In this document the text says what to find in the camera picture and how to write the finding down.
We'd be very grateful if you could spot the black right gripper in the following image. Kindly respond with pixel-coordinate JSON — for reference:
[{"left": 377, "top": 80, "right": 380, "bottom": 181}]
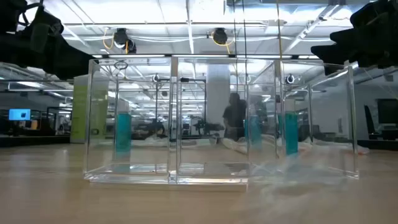
[{"left": 310, "top": 0, "right": 398, "bottom": 77}]

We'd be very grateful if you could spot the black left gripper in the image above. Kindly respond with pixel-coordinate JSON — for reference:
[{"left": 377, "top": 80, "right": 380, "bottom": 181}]
[{"left": 0, "top": 0, "right": 100, "bottom": 81}]

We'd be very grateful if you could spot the clear acrylic organizer box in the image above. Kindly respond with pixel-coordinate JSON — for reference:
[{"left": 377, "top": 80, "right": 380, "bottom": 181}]
[{"left": 83, "top": 55, "right": 360, "bottom": 187}]

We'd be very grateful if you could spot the green wipes canister white lid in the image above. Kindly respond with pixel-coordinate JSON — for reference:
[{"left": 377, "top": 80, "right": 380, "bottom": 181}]
[{"left": 70, "top": 74, "right": 110, "bottom": 144}]

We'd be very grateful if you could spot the blue-lit computer monitor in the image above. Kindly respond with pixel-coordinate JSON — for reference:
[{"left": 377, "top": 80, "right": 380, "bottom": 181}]
[{"left": 8, "top": 108, "right": 32, "bottom": 121}]

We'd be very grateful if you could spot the black office chair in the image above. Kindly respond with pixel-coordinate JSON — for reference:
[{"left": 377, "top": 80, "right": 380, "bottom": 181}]
[{"left": 363, "top": 105, "right": 378, "bottom": 136}]

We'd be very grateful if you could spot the dark computer monitor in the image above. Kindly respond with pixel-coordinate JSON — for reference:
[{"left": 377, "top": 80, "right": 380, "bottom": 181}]
[{"left": 376, "top": 98, "right": 398, "bottom": 126}]

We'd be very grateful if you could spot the person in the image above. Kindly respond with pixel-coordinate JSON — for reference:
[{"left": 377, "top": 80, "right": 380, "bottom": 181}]
[{"left": 221, "top": 91, "right": 248, "bottom": 141}]

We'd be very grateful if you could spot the white building column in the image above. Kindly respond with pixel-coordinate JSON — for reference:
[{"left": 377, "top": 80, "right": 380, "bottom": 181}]
[{"left": 206, "top": 63, "right": 232, "bottom": 126}]

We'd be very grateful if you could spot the clear plastic scrap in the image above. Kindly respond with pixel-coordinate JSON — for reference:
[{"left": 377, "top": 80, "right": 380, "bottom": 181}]
[{"left": 236, "top": 146, "right": 361, "bottom": 224}]

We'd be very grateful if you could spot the black ceiling camera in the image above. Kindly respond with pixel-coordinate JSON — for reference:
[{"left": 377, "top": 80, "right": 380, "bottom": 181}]
[
  {"left": 112, "top": 27, "right": 138, "bottom": 55},
  {"left": 211, "top": 27, "right": 229, "bottom": 45}
]

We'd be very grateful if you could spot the yellow hanging cable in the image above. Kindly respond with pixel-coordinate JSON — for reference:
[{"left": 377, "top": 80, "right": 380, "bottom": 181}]
[{"left": 275, "top": 0, "right": 283, "bottom": 60}]

